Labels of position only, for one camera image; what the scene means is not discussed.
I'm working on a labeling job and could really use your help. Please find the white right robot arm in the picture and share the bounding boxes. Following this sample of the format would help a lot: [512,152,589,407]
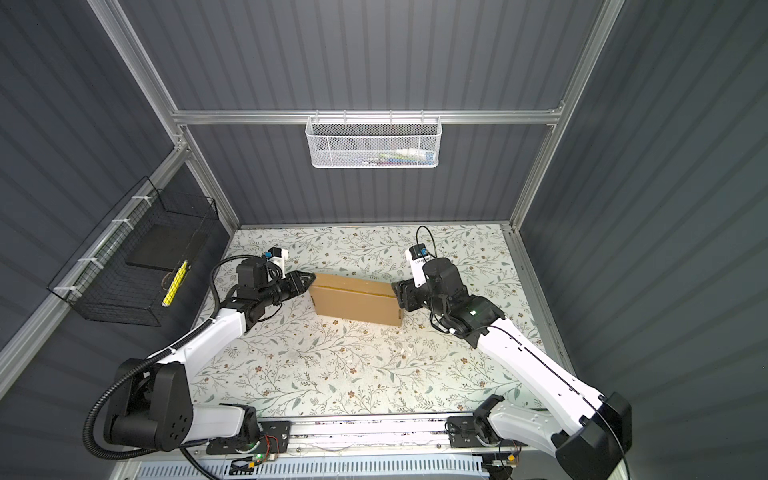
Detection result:
[392,244,632,479]

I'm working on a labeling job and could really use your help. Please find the items in white basket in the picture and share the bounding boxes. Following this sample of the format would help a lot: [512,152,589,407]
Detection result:
[359,148,438,167]

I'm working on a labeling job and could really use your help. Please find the aluminium horizontal frame bar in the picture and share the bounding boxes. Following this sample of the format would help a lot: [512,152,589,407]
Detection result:
[171,109,562,126]

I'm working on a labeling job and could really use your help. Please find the aluminium frame corner post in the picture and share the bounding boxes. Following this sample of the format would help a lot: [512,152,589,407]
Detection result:
[88,1,241,235]

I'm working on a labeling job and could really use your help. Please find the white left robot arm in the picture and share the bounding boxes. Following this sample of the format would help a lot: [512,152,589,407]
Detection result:
[83,249,316,459]

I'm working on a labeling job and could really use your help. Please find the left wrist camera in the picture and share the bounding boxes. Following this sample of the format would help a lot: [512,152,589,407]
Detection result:
[265,247,289,273]

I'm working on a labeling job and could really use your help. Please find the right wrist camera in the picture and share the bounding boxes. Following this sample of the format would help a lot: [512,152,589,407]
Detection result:
[405,243,430,288]

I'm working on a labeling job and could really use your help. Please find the aluminium right corner post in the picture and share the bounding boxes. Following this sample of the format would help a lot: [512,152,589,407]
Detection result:
[509,0,625,232]

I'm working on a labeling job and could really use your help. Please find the white wire mesh basket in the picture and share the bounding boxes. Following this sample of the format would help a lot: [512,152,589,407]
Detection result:
[305,120,443,169]

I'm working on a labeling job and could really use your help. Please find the brown cardboard box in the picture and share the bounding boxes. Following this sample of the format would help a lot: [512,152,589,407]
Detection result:
[309,273,402,327]

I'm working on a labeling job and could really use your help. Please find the black wire mesh basket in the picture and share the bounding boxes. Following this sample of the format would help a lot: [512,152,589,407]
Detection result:
[48,178,219,327]

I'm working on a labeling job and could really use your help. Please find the yellow marker pen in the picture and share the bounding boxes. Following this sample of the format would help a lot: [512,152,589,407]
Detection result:
[161,260,189,308]

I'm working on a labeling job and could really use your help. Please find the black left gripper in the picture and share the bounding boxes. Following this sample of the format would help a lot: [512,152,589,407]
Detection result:
[258,270,313,309]

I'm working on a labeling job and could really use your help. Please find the white vented cable duct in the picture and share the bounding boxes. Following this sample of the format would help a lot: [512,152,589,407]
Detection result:
[137,454,490,480]

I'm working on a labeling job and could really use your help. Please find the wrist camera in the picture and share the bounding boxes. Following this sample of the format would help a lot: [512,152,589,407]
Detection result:
[265,247,289,273]
[405,243,430,288]

